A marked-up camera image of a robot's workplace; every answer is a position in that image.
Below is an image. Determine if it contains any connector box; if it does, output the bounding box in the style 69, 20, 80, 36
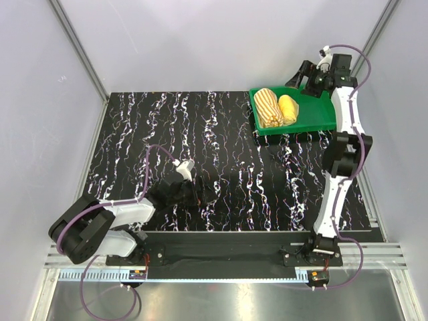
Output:
128, 270, 147, 282
307, 270, 330, 290

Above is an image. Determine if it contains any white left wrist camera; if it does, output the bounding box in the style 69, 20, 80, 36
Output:
173, 159, 195, 181

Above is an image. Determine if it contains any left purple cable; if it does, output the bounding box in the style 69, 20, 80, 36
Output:
56, 145, 178, 318

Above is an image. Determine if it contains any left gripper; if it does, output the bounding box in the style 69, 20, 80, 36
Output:
168, 176, 217, 207

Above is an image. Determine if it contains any orange striped towel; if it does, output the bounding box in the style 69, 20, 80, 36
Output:
253, 88, 284, 128

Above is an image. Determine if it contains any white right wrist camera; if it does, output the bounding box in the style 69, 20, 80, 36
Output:
316, 45, 332, 73

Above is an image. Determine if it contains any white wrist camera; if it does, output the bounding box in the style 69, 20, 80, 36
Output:
316, 45, 332, 73
173, 159, 195, 181

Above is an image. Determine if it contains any yellow chick towel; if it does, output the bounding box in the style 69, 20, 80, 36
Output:
278, 95, 300, 126

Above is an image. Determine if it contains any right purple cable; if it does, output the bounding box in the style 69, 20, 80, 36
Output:
277, 45, 372, 290

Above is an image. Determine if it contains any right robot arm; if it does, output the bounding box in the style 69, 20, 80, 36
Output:
286, 47, 373, 265

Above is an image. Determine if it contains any left connector box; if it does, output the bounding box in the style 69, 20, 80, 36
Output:
128, 270, 147, 282

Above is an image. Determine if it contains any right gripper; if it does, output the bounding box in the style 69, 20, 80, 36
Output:
284, 60, 330, 99

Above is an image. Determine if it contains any green plastic tray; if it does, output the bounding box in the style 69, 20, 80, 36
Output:
249, 86, 336, 136

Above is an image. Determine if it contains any purple cable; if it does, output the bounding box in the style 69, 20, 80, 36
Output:
56, 145, 178, 318
277, 45, 372, 290

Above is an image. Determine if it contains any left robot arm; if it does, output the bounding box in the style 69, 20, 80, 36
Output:
48, 175, 217, 265

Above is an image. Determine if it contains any right connector box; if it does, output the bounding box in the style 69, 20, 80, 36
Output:
307, 270, 330, 290

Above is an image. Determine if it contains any aluminium frame rail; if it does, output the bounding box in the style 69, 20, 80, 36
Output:
44, 243, 407, 284

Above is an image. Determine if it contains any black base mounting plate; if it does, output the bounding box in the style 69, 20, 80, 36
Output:
106, 231, 343, 282

